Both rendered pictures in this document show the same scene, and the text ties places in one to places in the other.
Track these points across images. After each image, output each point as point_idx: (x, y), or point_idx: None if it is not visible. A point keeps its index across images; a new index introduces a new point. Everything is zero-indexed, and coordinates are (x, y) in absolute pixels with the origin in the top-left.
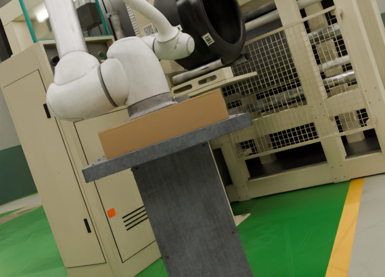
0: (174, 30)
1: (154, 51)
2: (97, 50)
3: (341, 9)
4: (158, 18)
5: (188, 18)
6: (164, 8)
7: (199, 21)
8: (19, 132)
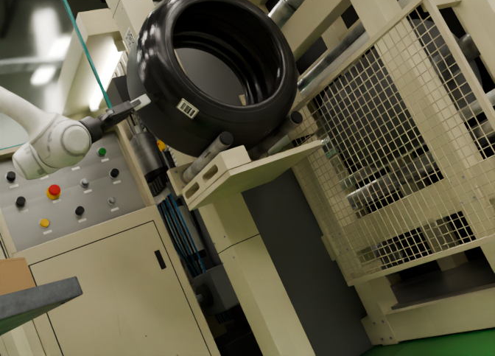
0: (45, 119)
1: (40, 157)
2: (96, 147)
3: None
4: (7, 107)
5: (150, 82)
6: (130, 73)
7: (166, 83)
8: None
